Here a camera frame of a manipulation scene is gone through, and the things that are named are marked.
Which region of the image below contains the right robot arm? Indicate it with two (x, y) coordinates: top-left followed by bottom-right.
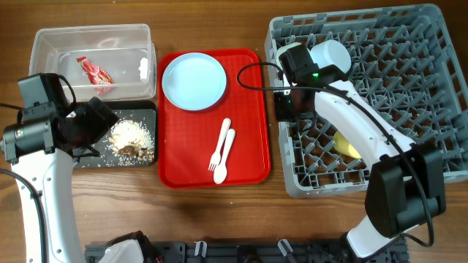
(276, 40), (446, 262)

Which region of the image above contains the red serving tray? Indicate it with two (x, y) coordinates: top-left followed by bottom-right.
(157, 48), (271, 188)

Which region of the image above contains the red snack wrapper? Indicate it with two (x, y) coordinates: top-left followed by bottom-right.
(77, 56), (114, 96)

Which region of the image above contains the grey dishwasher rack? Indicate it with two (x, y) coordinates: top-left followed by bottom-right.
(265, 4), (467, 199)

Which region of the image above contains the mint green bowl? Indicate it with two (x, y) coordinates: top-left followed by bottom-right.
(276, 42), (303, 70)

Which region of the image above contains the light blue plate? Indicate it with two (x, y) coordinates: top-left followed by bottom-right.
(162, 53), (227, 111)

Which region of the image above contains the white napkin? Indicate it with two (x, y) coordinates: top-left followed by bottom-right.
(138, 58), (148, 81)

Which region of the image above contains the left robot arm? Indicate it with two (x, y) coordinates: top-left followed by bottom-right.
(1, 73), (118, 262)

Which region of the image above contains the light blue small bowl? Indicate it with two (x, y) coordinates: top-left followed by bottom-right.
(309, 39), (352, 73)

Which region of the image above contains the white plastic fork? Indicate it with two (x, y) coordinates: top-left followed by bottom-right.
(208, 118), (231, 171)

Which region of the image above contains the white plastic spoon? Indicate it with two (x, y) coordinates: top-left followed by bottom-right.
(214, 129), (235, 184)

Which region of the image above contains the food scraps and rice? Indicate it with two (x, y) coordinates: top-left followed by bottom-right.
(86, 119), (155, 167)

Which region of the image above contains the clear plastic bin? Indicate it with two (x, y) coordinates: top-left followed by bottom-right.
(29, 23), (156, 102)

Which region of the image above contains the black plastic tray bin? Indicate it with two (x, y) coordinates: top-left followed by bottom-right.
(75, 100), (157, 169)

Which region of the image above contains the yellow plastic cup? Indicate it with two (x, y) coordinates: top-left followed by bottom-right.
(333, 131), (361, 159)

